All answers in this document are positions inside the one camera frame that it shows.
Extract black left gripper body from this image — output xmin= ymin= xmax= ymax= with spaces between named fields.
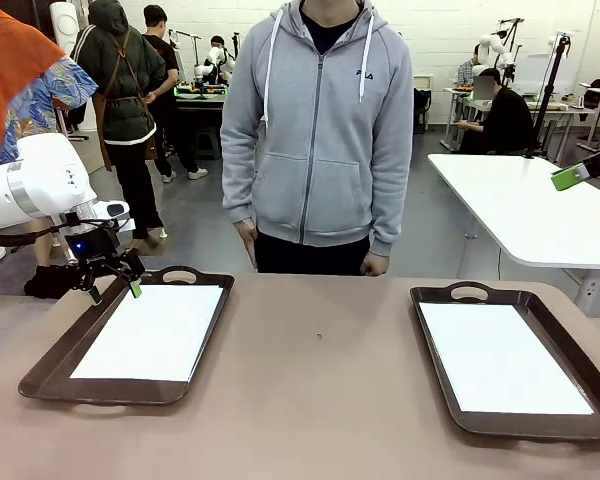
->
xmin=65 ymin=219 xmax=124 ymax=266

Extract white A4 paper sheets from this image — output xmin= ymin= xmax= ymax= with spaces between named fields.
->
xmin=69 ymin=283 xmax=225 ymax=384
xmin=418 ymin=301 xmax=595 ymax=416

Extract person's right hand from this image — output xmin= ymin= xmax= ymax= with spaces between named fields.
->
xmin=237 ymin=219 xmax=259 ymax=269

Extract person's left hand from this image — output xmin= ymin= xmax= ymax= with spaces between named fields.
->
xmin=360 ymin=249 xmax=392 ymax=277

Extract black bag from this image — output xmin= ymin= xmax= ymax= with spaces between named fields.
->
xmin=23 ymin=263 xmax=94 ymax=300

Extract white rounded table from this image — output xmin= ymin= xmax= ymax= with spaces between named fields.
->
xmin=426 ymin=153 xmax=600 ymax=317

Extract white background work table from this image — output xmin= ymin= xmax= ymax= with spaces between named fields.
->
xmin=444 ymin=87 xmax=597 ymax=154

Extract black tripod pole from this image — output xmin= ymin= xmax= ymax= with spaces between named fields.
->
xmin=523 ymin=29 xmax=581 ymax=160

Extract person in black clothes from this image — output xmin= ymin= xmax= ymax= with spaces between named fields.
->
xmin=452 ymin=68 xmax=535 ymax=155

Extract blue floral shirt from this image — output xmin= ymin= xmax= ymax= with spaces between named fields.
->
xmin=0 ymin=54 xmax=100 ymax=166

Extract person in plaid shirt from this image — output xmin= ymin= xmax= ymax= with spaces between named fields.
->
xmin=455 ymin=44 xmax=484 ymax=89

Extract person in dark green coat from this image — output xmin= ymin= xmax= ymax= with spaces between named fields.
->
xmin=72 ymin=0 xmax=169 ymax=256

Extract black lamp stand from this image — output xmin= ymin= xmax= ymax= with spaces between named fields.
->
xmin=497 ymin=17 xmax=526 ymax=86

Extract dark background work table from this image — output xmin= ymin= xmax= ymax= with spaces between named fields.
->
xmin=172 ymin=82 xmax=229 ymax=161

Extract person in black t-shirt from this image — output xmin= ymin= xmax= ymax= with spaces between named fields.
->
xmin=142 ymin=4 xmax=210 ymax=184

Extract orange garment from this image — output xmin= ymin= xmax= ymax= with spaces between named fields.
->
xmin=0 ymin=0 xmax=67 ymax=156

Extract person in grey hoodie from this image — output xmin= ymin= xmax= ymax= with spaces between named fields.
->
xmin=219 ymin=0 xmax=415 ymax=277

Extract seated background person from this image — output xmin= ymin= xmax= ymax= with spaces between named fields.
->
xmin=208 ymin=34 xmax=237 ymax=71

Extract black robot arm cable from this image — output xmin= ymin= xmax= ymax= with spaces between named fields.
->
xmin=0 ymin=222 xmax=81 ymax=247

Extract brown plastic handled tray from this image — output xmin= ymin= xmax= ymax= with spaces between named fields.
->
xmin=409 ymin=281 xmax=600 ymax=442
xmin=18 ymin=265 xmax=236 ymax=407

